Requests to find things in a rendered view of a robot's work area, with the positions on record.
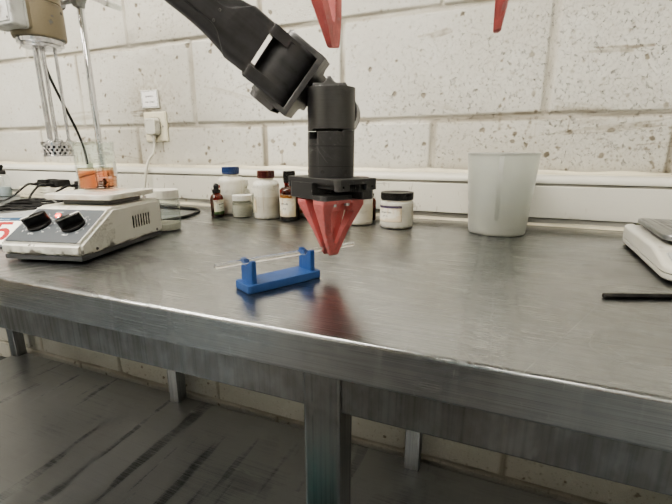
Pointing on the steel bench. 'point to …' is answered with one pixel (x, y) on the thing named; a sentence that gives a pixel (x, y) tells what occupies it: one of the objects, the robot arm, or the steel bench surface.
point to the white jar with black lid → (396, 209)
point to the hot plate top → (98, 194)
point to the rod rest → (251, 282)
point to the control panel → (56, 228)
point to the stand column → (89, 73)
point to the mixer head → (34, 23)
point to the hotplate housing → (137, 223)
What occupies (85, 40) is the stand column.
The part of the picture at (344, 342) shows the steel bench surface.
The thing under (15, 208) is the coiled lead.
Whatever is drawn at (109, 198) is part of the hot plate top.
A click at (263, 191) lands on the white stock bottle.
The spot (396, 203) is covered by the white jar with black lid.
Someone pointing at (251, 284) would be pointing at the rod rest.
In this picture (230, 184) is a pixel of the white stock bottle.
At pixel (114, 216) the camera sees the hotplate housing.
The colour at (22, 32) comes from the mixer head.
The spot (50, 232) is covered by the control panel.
